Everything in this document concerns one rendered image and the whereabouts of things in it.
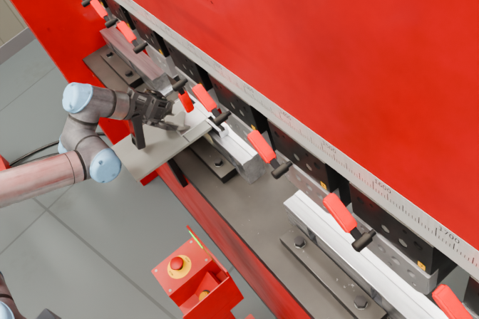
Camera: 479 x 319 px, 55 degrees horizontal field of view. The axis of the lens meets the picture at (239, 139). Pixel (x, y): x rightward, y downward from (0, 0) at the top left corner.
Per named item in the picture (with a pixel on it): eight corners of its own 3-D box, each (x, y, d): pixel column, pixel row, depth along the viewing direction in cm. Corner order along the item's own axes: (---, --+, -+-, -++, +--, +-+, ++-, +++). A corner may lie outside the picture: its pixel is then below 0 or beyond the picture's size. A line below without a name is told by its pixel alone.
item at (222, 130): (187, 107, 145) (184, 100, 143) (194, 102, 146) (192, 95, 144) (221, 138, 132) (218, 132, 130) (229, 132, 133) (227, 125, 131)
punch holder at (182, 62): (184, 90, 119) (160, 38, 107) (210, 72, 121) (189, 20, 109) (216, 117, 109) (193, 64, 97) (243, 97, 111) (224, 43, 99)
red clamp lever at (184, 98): (184, 112, 116) (170, 84, 109) (197, 103, 117) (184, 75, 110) (187, 115, 115) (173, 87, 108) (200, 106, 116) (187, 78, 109)
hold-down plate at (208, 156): (174, 134, 153) (171, 127, 151) (187, 124, 154) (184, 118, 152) (224, 184, 133) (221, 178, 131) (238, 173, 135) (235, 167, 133)
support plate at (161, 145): (112, 149, 139) (110, 147, 138) (182, 101, 145) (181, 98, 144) (137, 182, 127) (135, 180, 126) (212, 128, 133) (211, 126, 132)
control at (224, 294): (166, 288, 140) (142, 261, 127) (206, 253, 145) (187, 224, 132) (201, 337, 128) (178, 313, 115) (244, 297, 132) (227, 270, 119)
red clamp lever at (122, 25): (114, 23, 121) (136, 53, 121) (127, 16, 122) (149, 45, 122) (115, 26, 123) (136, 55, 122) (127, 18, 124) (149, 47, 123)
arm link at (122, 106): (110, 123, 117) (98, 108, 122) (125, 125, 120) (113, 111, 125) (120, 97, 114) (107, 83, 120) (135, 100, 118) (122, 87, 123)
